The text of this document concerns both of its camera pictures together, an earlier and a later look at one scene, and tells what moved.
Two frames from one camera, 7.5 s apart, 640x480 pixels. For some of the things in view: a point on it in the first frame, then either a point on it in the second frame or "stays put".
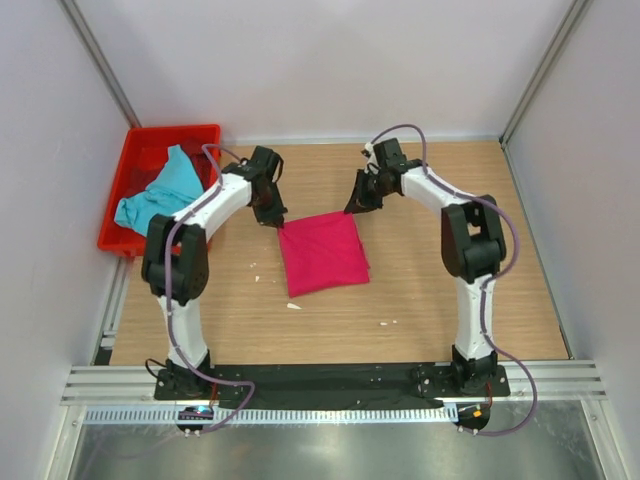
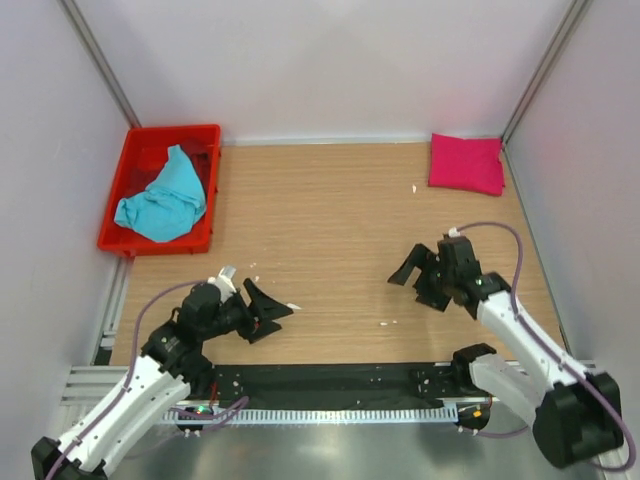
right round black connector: x=474 y=416 stays put
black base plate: x=293 y=386 stays put
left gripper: x=272 y=218 to x=262 y=306
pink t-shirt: x=323 y=251 to x=467 y=164
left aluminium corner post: x=86 y=39 stays put
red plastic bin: x=145 y=160 stays put
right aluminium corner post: x=575 y=15 stays put
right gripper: x=361 y=202 to x=426 y=295
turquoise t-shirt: x=177 y=187 stays put
